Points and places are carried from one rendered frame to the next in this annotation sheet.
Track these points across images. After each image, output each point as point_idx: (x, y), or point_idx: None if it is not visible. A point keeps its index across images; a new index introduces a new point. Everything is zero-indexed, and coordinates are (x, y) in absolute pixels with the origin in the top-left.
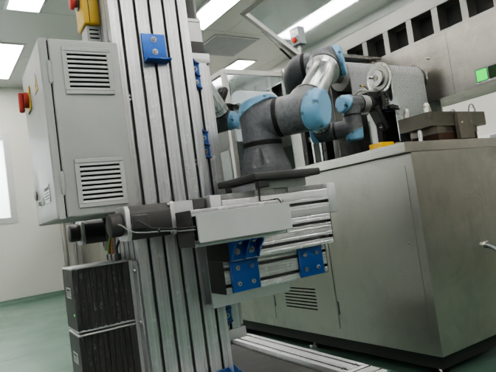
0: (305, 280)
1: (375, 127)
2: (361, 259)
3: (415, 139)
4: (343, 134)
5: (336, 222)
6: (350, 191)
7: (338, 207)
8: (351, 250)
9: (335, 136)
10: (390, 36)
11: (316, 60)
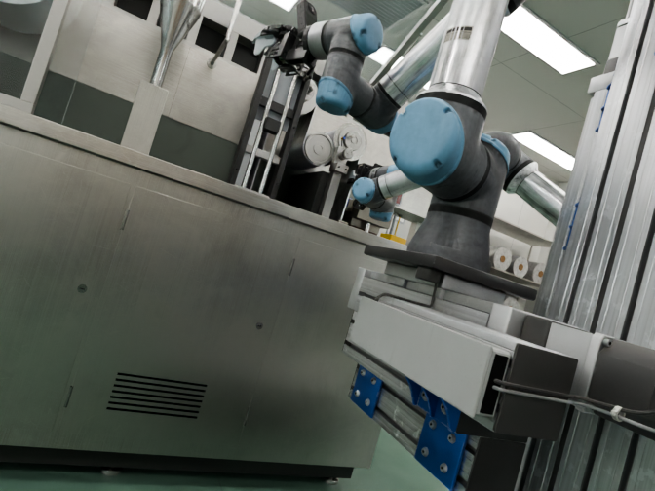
0: (190, 369)
1: (334, 193)
2: (318, 357)
3: (354, 227)
4: (384, 209)
5: (300, 300)
6: (341, 271)
7: (314, 283)
8: (308, 343)
9: (379, 207)
10: None
11: (537, 168)
